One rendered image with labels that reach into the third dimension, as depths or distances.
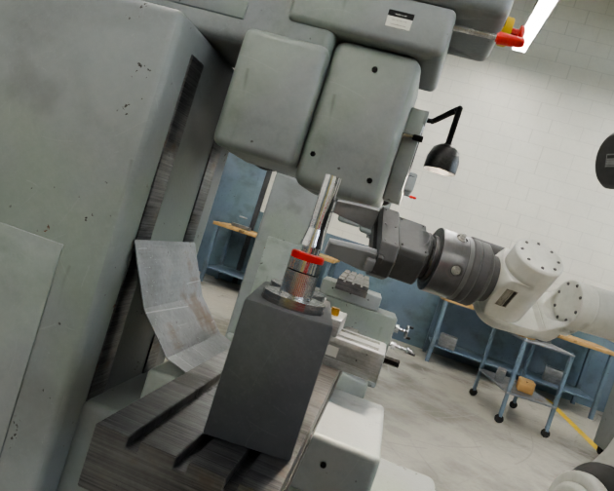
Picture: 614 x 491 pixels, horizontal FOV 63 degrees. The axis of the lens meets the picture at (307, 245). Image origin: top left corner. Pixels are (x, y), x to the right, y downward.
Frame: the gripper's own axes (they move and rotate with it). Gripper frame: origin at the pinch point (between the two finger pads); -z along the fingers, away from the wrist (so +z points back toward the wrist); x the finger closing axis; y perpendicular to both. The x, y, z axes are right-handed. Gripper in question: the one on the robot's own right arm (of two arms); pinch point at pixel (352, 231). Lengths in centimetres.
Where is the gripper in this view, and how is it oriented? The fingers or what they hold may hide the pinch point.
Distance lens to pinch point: 67.3
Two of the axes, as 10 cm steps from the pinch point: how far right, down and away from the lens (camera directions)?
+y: 2.9, -7.8, -5.6
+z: 9.4, 3.3, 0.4
